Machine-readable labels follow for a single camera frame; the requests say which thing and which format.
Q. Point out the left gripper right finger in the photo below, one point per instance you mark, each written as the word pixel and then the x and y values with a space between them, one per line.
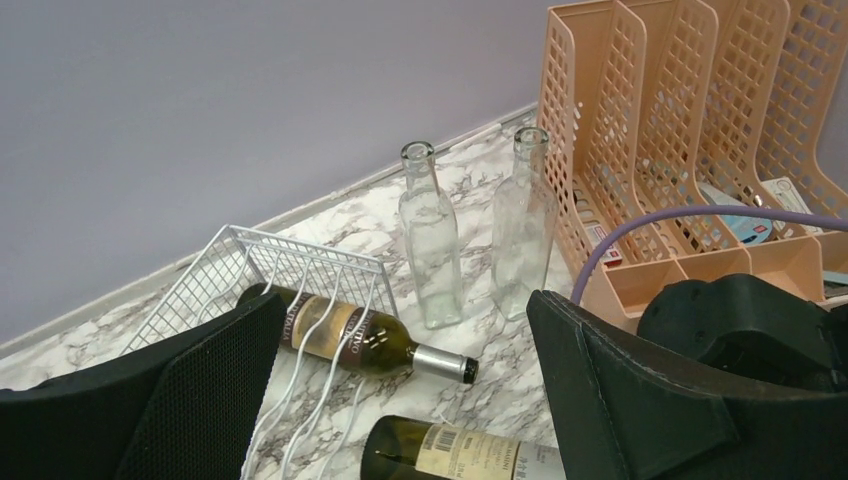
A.
pixel 626 408

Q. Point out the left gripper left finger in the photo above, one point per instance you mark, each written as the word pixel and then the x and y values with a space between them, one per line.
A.
pixel 182 408

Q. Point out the silver-neck green wine bottle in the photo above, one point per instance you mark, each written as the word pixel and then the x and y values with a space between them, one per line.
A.
pixel 370 343

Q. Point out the dark-neck green wine bottle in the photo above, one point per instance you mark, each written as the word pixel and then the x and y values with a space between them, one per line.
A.
pixel 403 448

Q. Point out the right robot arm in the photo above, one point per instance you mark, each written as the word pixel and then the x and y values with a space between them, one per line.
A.
pixel 744 325

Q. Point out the clear textured glass bottle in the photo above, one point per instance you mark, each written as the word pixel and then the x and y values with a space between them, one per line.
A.
pixel 525 212

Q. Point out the clear square glass bottle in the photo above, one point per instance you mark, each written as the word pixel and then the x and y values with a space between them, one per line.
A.
pixel 431 238

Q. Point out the blue item in organizer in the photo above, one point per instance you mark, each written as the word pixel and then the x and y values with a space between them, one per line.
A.
pixel 748 230

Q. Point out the white packet in organizer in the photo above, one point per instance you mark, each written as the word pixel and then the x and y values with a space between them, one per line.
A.
pixel 788 198

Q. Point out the orange plastic file organizer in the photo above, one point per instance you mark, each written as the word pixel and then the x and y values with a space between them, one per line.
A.
pixel 644 99

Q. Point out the white wire wine rack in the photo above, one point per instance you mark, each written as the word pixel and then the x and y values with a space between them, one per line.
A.
pixel 329 294

